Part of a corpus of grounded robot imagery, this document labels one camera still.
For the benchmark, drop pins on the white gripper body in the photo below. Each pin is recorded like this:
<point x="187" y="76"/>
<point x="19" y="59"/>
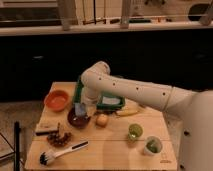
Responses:
<point x="90" y="108"/>

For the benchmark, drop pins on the blue sponge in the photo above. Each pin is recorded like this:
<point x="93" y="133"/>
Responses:
<point x="80" y="109"/>

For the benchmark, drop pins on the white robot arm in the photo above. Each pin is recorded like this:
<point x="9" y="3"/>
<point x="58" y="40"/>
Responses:
<point x="195" y="108"/>

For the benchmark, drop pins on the purple bowl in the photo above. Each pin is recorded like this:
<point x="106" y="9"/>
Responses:
<point x="79" y="122"/>

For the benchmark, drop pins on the orange bowl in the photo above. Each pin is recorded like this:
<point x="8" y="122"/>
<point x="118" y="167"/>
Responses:
<point x="56" y="100"/>

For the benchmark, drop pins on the green plastic tray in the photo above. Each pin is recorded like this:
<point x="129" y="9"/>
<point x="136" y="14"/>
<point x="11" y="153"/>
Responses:
<point x="77" y="98"/>

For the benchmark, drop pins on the yellow apple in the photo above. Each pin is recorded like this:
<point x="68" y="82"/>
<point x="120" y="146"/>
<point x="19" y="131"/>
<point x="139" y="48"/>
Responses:
<point x="102" y="120"/>

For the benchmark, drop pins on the yellow banana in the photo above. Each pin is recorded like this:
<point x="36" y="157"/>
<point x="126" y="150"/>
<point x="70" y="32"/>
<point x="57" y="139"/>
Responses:
<point x="128" y="110"/>

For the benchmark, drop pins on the red grape bunch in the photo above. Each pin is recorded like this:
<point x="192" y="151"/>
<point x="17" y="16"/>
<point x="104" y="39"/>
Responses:
<point x="56" y="140"/>

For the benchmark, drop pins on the green glass cup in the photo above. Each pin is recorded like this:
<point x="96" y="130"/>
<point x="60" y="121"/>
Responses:
<point x="135" y="131"/>

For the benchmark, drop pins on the white mug green inside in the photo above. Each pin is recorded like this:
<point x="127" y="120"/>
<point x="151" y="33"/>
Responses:
<point x="153" y="146"/>

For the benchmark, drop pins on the black metal stand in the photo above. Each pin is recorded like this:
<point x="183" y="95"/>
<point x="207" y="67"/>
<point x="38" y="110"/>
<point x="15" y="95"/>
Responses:
<point x="15" y="148"/>

